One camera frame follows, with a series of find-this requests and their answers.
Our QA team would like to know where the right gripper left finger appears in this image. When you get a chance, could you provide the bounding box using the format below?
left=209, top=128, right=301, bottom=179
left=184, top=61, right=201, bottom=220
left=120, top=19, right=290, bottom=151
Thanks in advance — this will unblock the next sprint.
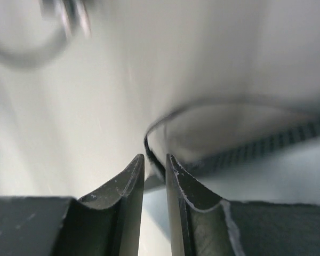
left=0, top=154, right=145, bottom=255

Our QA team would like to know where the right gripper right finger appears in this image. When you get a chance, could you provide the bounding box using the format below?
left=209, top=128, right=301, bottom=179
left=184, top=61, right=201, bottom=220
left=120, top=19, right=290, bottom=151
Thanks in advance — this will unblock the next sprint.
left=165, top=155, right=320, bottom=255

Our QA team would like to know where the perforated cable duct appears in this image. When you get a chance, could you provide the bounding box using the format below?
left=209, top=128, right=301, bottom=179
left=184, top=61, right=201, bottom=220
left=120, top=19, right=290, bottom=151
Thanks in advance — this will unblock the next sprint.
left=184, top=118, right=320, bottom=177

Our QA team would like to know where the black power adapter cable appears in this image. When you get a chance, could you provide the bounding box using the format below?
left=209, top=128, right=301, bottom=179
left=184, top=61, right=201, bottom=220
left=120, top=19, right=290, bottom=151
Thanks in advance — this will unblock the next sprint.
left=0, top=0, right=93, bottom=69

